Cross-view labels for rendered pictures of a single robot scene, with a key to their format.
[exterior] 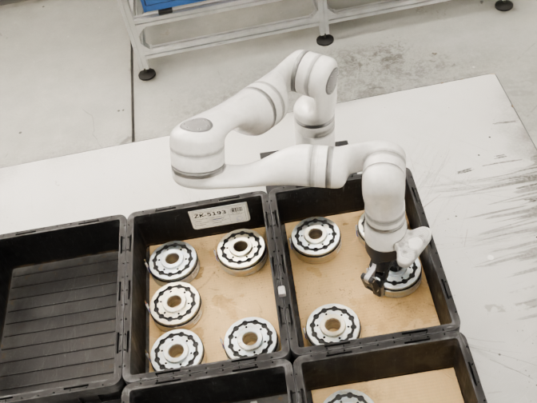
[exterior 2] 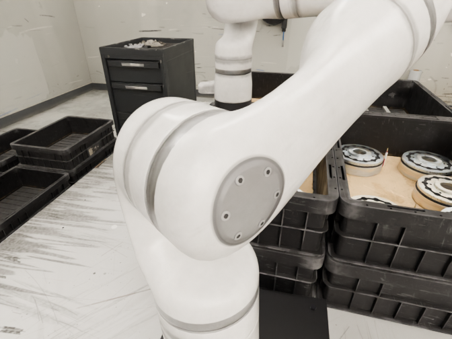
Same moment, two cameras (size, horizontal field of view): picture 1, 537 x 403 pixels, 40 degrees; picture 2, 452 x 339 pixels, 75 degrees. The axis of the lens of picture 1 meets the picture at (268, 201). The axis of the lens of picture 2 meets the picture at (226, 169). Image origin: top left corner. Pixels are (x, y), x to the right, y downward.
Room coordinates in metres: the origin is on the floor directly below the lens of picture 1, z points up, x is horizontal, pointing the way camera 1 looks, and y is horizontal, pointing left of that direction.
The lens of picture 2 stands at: (1.39, -0.09, 1.17)
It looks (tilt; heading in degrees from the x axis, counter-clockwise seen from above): 30 degrees down; 192
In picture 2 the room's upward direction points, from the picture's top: straight up
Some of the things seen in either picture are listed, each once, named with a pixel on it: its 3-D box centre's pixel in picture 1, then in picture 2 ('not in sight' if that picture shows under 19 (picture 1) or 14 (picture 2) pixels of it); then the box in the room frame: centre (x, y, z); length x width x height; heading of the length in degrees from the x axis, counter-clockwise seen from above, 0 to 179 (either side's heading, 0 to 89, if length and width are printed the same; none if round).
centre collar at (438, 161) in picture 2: (176, 351); (428, 159); (0.75, 0.23, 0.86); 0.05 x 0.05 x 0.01
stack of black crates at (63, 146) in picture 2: not in sight; (77, 169); (0.22, -1.16, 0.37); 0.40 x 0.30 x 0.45; 179
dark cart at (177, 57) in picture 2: not in sight; (157, 103); (-0.73, -1.10, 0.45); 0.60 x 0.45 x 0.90; 179
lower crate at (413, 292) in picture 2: not in sight; (393, 224); (0.86, 0.16, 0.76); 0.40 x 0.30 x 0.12; 178
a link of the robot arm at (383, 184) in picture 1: (383, 192); (235, 26); (0.81, -0.19, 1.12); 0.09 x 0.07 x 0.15; 163
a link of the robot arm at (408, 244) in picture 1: (394, 229); (228, 80); (0.80, -0.21, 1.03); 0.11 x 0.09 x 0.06; 43
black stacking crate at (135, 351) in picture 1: (207, 296); (409, 181); (0.86, 0.16, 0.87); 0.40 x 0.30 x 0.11; 178
